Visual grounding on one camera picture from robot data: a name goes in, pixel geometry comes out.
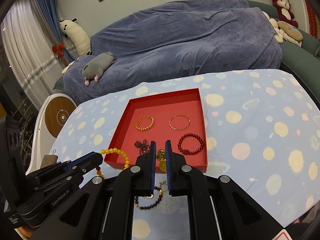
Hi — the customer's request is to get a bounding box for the grey plush mouse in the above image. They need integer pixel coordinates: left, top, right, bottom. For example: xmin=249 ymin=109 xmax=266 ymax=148
xmin=82 ymin=52 xmax=116 ymax=86

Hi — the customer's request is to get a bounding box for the cream plush toy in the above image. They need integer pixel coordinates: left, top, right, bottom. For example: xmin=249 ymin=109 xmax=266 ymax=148
xmin=262 ymin=11 xmax=284 ymax=43

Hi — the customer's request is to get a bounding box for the dark red bead bracelet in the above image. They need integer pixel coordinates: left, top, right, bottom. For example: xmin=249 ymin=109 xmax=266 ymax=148
xmin=178 ymin=134 xmax=204 ymax=155

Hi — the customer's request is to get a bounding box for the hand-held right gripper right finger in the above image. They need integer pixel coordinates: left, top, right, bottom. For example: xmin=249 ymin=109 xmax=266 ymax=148
xmin=165 ymin=139 xmax=285 ymax=240

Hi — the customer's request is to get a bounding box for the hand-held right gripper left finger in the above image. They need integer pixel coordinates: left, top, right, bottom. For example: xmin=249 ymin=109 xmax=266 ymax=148
xmin=32 ymin=140 xmax=157 ymax=240

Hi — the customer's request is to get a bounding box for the long white plush toy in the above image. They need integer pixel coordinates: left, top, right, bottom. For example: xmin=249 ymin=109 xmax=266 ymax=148
xmin=59 ymin=17 xmax=90 ymax=57

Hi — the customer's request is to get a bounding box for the red and white card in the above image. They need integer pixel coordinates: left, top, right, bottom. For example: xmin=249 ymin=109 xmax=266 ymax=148
xmin=271 ymin=231 xmax=294 ymax=240

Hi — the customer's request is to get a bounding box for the red cardboard box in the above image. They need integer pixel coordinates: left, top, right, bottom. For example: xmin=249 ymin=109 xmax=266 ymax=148
xmin=103 ymin=88 xmax=208 ymax=174

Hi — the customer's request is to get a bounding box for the blue planet print sheet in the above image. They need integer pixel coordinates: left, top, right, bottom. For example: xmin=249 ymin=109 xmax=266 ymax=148
xmin=49 ymin=69 xmax=320 ymax=240

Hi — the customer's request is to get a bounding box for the yellow bead bracelet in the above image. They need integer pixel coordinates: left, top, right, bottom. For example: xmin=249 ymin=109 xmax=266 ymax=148
xmin=96 ymin=148 xmax=130 ymax=179

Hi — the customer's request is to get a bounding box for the white sheer curtain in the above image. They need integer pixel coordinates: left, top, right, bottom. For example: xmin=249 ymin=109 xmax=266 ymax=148
xmin=0 ymin=0 xmax=65 ymax=110

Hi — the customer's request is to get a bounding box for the blue curtain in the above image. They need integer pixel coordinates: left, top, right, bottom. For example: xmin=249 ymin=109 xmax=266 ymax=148
xmin=34 ymin=0 xmax=75 ymax=64

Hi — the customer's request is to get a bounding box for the purple bead bracelet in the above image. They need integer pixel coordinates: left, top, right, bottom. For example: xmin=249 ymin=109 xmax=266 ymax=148
xmin=135 ymin=140 xmax=152 ymax=157

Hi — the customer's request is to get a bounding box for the black speaker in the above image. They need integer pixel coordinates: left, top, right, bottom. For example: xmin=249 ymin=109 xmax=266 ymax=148
xmin=4 ymin=119 xmax=22 ymax=155

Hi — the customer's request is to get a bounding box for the yellow-green bead bracelet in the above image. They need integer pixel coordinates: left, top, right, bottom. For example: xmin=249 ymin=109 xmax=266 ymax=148
xmin=156 ymin=149 xmax=167 ymax=174

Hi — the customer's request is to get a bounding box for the thin gold bangle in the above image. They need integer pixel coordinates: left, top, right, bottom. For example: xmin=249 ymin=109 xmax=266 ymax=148
xmin=169 ymin=115 xmax=191 ymax=131

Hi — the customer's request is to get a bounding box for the red plush monkey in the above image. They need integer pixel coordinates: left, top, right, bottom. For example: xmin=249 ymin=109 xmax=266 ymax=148
xmin=271 ymin=0 xmax=299 ymax=29

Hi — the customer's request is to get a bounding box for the blue-grey blanket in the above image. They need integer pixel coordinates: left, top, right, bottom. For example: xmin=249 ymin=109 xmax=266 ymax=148
xmin=62 ymin=0 xmax=283 ymax=105

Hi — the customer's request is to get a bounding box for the white machine with wooden disc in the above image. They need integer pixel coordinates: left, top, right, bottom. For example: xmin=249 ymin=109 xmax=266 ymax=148
xmin=32 ymin=92 xmax=78 ymax=173

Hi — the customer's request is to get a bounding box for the red ribbon bow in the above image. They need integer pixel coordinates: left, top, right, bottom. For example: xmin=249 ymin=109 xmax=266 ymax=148
xmin=52 ymin=42 xmax=65 ymax=60

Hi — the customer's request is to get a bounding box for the tan cookie plush cushion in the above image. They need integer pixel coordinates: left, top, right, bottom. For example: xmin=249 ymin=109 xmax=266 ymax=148
xmin=277 ymin=20 xmax=304 ymax=47

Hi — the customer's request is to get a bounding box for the red wall banner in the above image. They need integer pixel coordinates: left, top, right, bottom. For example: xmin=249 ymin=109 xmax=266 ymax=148
xmin=305 ymin=1 xmax=320 ymax=40

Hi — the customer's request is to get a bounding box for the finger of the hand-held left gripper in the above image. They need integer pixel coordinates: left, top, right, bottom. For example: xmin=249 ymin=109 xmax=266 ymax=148
xmin=35 ymin=152 xmax=104 ymax=193
xmin=26 ymin=151 xmax=94 ymax=181

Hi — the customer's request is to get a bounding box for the green sofa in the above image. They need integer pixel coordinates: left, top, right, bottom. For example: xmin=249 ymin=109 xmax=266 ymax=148
xmin=53 ymin=0 xmax=320 ymax=90

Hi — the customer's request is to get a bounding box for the gold leaf bangle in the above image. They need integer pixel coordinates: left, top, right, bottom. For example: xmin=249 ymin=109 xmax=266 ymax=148
xmin=136 ymin=115 xmax=154 ymax=132

